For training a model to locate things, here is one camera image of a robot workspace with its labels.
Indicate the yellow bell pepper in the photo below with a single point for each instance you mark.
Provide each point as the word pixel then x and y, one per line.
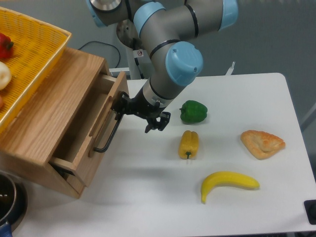
pixel 189 145

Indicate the golden pastry bread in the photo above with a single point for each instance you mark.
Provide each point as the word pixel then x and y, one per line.
pixel 262 145

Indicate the yellow plastic basket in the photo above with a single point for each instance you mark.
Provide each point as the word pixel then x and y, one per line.
pixel 37 48

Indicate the white onion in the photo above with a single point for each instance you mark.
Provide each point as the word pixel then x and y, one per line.
pixel 5 75

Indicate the wooden drawer cabinet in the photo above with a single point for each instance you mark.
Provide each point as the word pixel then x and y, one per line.
pixel 27 145

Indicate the green bell pepper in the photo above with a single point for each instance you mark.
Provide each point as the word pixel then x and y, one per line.
pixel 193 112

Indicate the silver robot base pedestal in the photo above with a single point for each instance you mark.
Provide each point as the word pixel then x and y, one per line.
pixel 139 63

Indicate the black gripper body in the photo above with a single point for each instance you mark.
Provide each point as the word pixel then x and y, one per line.
pixel 140 107

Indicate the black drawer handle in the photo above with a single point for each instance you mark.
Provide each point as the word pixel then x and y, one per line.
pixel 106 133

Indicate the red bell pepper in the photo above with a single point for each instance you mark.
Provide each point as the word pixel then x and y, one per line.
pixel 6 46

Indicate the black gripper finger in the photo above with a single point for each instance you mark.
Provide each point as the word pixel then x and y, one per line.
pixel 158 123
pixel 121 105

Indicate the wooden top drawer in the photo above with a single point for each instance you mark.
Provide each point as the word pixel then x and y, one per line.
pixel 90 128

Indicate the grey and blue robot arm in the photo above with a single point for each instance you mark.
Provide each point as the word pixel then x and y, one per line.
pixel 165 35

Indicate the black corner device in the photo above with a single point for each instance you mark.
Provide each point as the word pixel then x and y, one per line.
pixel 310 208

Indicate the yellow banana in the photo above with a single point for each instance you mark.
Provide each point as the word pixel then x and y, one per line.
pixel 226 178

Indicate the dark metal pot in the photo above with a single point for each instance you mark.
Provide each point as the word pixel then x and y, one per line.
pixel 13 203

